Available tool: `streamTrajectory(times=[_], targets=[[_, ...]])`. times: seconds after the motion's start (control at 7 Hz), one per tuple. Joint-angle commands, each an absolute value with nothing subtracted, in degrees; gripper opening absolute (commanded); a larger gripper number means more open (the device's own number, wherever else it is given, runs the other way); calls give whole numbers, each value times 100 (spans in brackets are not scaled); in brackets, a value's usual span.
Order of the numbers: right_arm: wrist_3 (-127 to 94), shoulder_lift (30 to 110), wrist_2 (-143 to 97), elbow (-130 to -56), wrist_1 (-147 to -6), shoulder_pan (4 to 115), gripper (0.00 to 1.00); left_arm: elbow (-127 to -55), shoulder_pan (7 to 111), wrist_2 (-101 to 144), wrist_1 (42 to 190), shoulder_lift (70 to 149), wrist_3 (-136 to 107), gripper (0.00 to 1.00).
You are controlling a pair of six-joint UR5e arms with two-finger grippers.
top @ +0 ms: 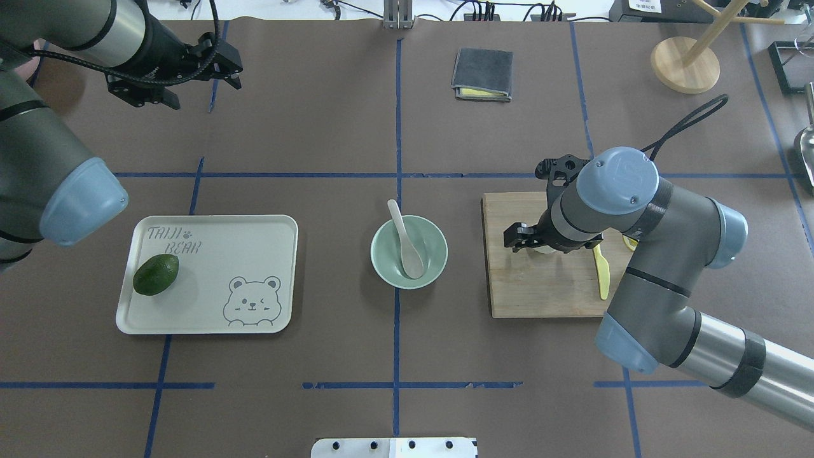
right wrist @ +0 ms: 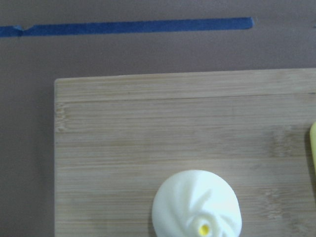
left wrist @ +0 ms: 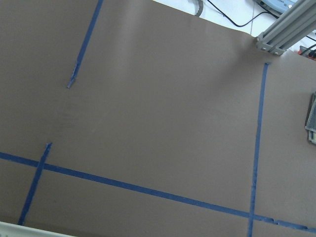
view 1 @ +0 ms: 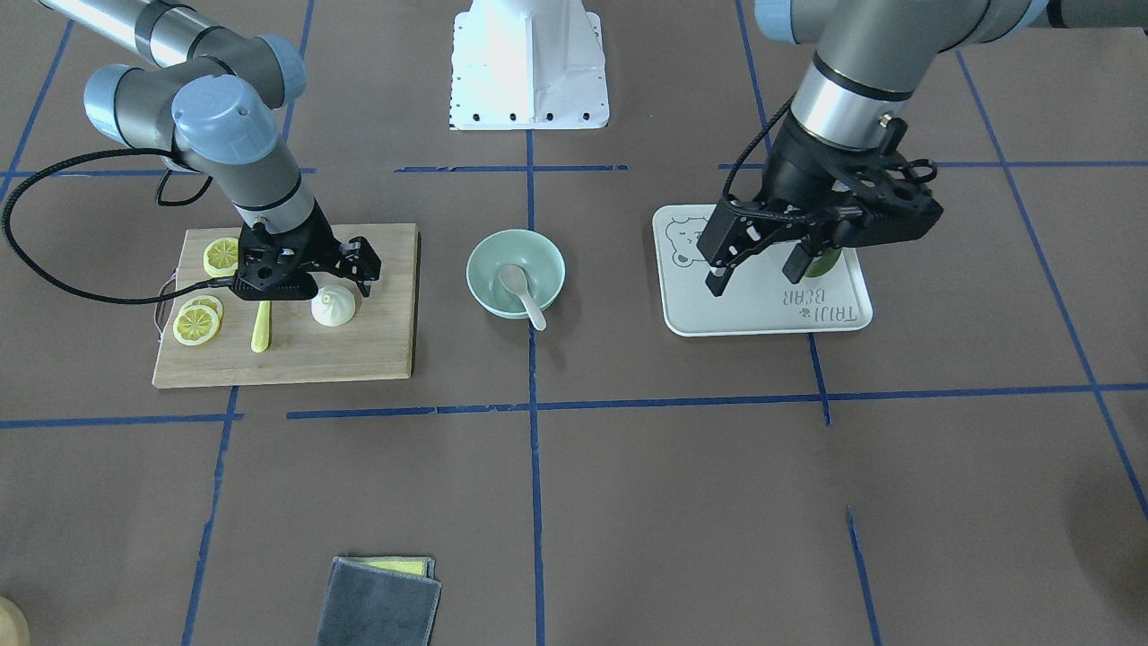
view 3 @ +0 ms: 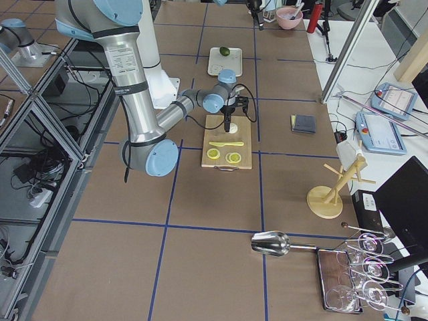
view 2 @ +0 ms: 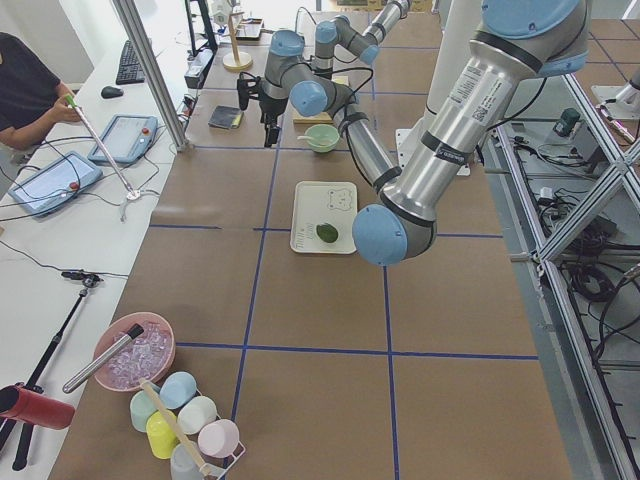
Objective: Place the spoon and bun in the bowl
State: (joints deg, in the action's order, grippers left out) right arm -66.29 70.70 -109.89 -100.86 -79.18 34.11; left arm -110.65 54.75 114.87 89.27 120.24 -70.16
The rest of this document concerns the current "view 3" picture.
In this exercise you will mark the black glass rack tray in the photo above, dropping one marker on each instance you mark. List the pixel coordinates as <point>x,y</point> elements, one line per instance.
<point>333,270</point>

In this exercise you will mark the yellow plastic knife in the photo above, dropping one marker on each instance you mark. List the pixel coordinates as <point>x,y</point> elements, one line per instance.
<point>222,144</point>

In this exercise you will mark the wooden mug tree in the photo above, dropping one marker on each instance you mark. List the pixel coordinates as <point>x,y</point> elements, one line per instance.
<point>324,201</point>

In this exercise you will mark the green avocado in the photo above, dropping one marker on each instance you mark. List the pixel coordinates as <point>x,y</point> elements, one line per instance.
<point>224,51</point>

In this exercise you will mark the aluminium frame post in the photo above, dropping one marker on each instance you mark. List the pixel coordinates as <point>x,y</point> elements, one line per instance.
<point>358,26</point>

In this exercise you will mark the teach pendant near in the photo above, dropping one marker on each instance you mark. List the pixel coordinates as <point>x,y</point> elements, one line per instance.
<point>379,134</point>

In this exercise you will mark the red bottle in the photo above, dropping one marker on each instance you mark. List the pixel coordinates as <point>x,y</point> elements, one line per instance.
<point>315,15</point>

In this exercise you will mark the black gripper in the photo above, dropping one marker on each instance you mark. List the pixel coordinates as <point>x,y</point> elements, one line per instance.
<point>255,4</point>
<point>228,110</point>

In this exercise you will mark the pink bowl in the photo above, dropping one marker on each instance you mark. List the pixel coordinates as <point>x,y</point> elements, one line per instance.
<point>287,18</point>

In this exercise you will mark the white steamed bun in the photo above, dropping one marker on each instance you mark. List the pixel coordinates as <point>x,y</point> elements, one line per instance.
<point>233,128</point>

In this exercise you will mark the wine glass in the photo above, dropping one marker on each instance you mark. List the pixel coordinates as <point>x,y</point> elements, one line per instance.
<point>341,299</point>

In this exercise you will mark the lemon slice top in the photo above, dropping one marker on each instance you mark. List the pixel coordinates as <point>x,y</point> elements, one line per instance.
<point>213,153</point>

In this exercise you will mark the lemon slice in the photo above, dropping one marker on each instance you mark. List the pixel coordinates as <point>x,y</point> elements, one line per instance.
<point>213,153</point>
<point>233,157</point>

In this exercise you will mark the teach pendant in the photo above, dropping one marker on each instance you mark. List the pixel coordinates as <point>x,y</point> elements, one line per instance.
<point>393,100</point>
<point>379,134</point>

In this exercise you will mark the teach pendant far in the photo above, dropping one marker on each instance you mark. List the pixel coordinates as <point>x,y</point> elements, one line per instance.
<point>393,100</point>

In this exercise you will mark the grey folded cloth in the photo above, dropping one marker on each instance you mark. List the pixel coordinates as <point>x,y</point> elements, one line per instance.
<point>303,123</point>

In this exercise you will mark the lemon slice lower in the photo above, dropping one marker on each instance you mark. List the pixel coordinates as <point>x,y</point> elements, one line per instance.
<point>233,157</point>

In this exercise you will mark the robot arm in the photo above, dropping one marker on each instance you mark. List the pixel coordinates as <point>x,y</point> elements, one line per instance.
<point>115,26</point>

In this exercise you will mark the steel scoop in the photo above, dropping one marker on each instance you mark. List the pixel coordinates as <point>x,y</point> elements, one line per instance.
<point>276,243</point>

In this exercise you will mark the wooden cutting board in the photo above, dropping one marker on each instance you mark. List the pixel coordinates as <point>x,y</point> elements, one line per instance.
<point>227,150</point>

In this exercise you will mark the white bear tray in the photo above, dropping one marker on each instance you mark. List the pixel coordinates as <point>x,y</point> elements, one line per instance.
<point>217,62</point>

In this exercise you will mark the black monitor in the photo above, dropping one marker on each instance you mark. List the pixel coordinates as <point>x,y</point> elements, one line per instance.
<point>402,200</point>

